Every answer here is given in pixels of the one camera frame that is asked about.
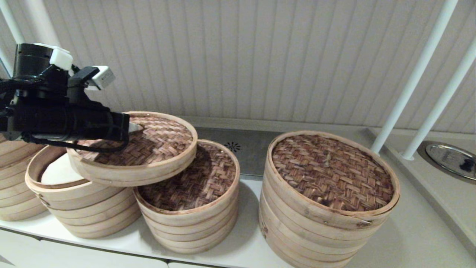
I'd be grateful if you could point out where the woven bamboo lid with loop handle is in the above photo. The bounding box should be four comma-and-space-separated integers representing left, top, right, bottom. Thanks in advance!
67, 111, 198, 187

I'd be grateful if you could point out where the white paper sheet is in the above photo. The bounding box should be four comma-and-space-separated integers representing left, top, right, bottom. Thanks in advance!
41, 153, 90, 185

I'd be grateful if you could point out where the small woven bamboo steamer lid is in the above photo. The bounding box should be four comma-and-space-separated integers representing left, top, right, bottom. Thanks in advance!
133, 140, 241, 227

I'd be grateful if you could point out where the second-left bamboo steamer stack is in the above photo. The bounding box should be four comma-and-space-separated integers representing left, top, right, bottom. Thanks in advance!
25, 145, 142, 239

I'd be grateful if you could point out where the square metal lid with knob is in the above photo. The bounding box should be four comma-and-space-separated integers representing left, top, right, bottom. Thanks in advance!
193, 127, 283, 177

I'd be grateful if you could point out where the small bamboo steamer stack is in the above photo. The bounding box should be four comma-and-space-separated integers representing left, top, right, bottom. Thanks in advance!
141, 194, 239, 255

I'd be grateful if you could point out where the large right bamboo steamer stack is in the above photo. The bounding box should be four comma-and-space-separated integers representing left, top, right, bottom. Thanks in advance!
263, 130, 401, 229

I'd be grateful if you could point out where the large bamboo steamer stack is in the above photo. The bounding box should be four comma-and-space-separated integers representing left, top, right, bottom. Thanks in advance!
263, 130, 401, 229
258, 179, 387, 268

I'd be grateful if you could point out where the round stainless steel pot lid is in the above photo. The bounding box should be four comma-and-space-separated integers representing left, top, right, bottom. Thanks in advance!
425, 144, 476, 182

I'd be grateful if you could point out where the thin white metal pole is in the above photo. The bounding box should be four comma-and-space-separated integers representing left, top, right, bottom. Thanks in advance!
401, 35, 476, 162
0, 0, 26, 45
369, 0, 459, 156

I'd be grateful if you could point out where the white cabinet front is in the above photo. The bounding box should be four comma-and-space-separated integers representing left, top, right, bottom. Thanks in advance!
0, 227, 231, 268

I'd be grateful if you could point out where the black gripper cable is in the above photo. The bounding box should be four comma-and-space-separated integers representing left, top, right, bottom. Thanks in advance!
20, 133, 130, 154

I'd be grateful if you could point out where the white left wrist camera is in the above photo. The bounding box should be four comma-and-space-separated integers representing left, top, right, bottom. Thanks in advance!
69, 65, 116, 93

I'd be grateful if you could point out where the thick white post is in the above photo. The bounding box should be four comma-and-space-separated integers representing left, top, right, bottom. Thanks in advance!
23, 0, 63, 48

